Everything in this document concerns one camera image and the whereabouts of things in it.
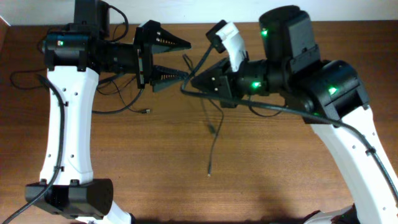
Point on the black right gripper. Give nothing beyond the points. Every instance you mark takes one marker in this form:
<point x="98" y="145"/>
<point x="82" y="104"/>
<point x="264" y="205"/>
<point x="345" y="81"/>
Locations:
<point x="225" y="89"/>

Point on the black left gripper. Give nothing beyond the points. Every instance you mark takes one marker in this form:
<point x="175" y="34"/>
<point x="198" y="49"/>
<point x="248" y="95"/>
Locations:
<point x="147" y="70"/>

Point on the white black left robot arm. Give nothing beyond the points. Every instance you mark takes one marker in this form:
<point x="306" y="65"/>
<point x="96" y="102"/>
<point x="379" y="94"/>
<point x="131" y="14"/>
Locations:
<point x="75" y="57"/>

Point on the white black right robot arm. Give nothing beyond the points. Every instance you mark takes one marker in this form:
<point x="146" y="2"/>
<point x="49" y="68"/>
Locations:
<point x="328" y="95"/>

